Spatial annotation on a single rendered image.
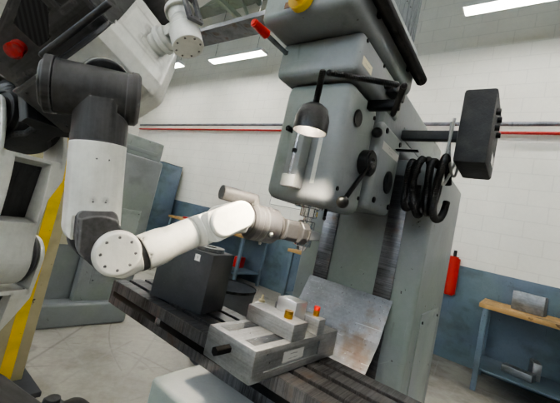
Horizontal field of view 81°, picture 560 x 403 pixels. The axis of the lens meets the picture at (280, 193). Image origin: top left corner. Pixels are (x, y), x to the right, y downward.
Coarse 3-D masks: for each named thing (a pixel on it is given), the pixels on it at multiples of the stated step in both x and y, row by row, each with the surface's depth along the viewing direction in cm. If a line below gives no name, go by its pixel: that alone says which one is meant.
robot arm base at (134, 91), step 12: (48, 60) 51; (48, 72) 51; (132, 72) 58; (36, 84) 51; (48, 84) 51; (132, 84) 56; (48, 96) 51; (132, 96) 56; (48, 108) 53; (132, 108) 57; (132, 120) 58
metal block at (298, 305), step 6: (282, 300) 85; (288, 300) 84; (294, 300) 85; (300, 300) 87; (282, 306) 85; (288, 306) 84; (294, 306) 83; (300, 306) 84; (306, 306) 86; (294, 312) 82; (300, 312) 84; (300, 318) 85
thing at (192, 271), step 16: (176, 256) 107; (192, 256) 105; (208, 256) 102; (224, 256) 106; (160, 272) 109; (176, 272) 106; (192, 272) 103; (208, 272) 101; (224, 272) 108; (160, 288) 108; (176, 288) 105; (192, 288) 102; (208, 288) 101; (224, 288) 109; (176, 304) 104; (192, 304) 101; (208, 304) 103
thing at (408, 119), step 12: (408, 108) 110; (384, 120) 95; (396, 120) 102; (408, 120) 112; (420, 120) 123; (396, 132) 104; (408, 144) 114; (420, 144) 127; (432, 144) 142; (408, 156) 117; (420, 156) 128; (432, 156) 145
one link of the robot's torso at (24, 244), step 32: (0, 96) 78; (0, 128) 75; (0, 160) 75; (32, 160) 81; (64, 160) 88; (0, 192) 75; (32, 192) 86; (0, 224) 76; (32, 224) 83; (0, 256) 77; (32, 256) 83
